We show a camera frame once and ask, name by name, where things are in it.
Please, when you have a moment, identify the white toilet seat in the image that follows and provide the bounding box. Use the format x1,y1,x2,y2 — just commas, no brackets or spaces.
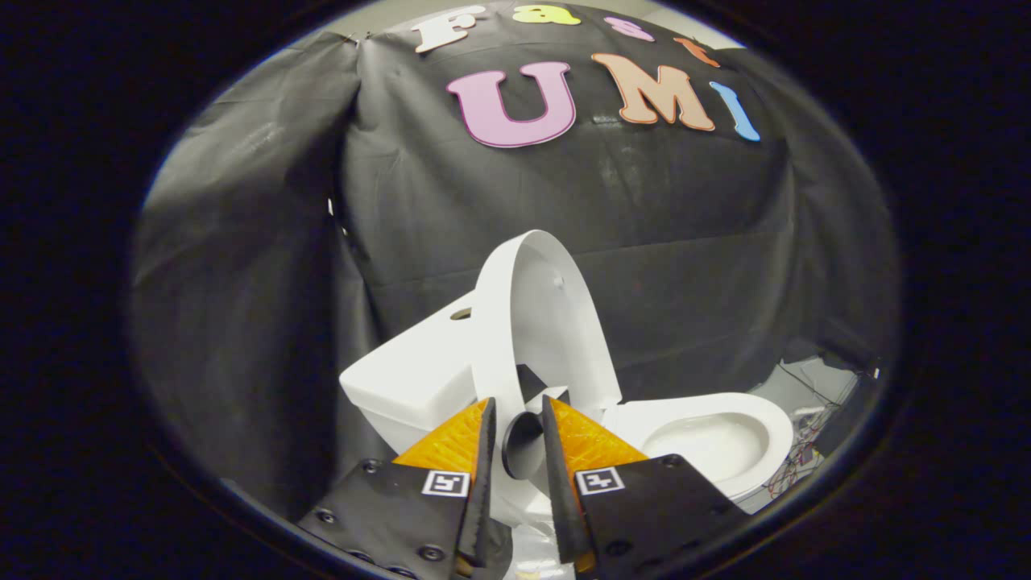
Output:
600,391,796,502

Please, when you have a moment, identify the tangle of thin cables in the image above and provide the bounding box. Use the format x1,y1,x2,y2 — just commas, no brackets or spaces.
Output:
764,361,880,502

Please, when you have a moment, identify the white toilet lid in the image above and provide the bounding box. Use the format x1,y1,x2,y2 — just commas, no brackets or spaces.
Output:
470,229,623,528

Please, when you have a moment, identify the black backdrop cloth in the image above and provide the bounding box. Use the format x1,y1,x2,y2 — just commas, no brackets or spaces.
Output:
129,0,903,524

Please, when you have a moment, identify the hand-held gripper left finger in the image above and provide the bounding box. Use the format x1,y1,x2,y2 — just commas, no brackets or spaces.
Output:
298,396,514,580

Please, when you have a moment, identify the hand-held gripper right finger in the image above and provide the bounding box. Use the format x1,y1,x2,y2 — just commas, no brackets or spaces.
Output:
540,394,751,580

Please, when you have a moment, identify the white toilet with tank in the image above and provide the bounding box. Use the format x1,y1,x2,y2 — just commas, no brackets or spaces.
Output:
339,292,796,516

